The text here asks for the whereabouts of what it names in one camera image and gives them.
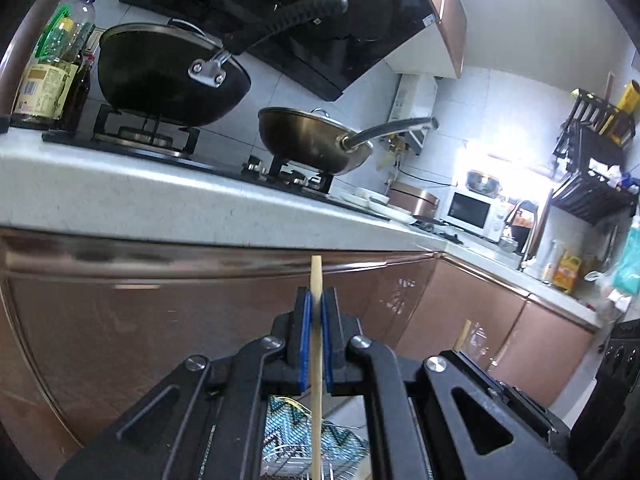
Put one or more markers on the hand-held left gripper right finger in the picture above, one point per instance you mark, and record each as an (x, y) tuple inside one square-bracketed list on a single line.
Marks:
[(327, 340)]

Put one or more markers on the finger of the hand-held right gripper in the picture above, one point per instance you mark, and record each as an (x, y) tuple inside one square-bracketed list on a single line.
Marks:
[(540, 415)]

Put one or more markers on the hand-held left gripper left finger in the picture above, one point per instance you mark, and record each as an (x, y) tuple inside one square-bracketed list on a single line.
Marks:
[(307, 340)]

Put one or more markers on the wooden chopstick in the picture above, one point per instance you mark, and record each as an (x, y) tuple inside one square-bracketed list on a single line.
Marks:
[(464, 335), (317, 272)]

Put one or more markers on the zigzag patterned mat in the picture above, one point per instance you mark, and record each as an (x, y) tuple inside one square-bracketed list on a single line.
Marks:
[(280, 435)]

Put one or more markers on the white plate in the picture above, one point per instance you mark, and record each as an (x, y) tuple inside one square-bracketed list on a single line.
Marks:
[(395, 215), (365, 195)]

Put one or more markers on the yellow oil bottle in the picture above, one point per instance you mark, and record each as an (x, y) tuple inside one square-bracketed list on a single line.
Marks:
[(567, 272)]

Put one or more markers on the teal cloth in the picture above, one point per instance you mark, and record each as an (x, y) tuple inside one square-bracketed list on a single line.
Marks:
[(630, 265)]

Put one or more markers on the white plastic container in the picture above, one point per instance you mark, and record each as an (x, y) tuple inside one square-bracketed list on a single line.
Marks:
[(550, 260)]

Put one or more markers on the copper rice cooker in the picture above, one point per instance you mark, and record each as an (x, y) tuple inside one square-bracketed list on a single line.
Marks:
[(415, 197)]

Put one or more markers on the white microwave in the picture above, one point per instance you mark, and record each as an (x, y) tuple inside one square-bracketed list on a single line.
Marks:
[(470, 210)]

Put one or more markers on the chrome faucet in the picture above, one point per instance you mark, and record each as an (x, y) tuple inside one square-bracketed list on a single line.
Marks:
[(521, 202)]

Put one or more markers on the black dish rack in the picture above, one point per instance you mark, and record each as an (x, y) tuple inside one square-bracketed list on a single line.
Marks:
[(585, 195)]

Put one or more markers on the steel pot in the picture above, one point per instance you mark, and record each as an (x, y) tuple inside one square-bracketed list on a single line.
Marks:
[(482, 182)]

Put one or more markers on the white water heater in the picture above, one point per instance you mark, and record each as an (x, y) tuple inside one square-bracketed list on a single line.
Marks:
[(415, 97)]

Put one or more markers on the black gas stove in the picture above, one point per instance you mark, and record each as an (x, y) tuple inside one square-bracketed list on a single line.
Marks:
[(125, 136)]

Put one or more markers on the black range hood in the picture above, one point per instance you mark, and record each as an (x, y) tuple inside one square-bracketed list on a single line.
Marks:
[(360, 50)]

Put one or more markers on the black wok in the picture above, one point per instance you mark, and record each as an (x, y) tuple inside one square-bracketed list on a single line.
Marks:
[(150, 80)]

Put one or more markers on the yellow package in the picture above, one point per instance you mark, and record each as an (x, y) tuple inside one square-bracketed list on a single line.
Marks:
[(630, 105)]

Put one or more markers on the dark sauce bottle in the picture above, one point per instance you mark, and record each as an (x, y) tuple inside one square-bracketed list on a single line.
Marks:
[(80, 95)]

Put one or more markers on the large bottle beige label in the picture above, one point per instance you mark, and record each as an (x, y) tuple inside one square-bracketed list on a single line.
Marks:
[(42, 90)]

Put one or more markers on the clear bottle green label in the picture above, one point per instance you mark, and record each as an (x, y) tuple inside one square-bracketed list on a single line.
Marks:
[(80, 15)]

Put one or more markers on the brown wall cabinet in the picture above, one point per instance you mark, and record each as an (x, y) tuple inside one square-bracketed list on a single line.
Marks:
[(450, 20)]

